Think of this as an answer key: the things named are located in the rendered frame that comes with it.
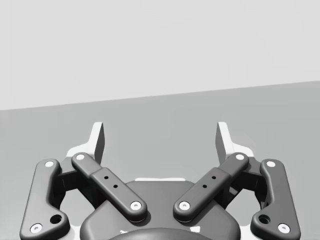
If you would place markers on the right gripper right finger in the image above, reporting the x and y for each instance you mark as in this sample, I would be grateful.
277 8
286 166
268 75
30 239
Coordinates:
207 183

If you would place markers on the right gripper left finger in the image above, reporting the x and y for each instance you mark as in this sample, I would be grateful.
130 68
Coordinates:
112 183

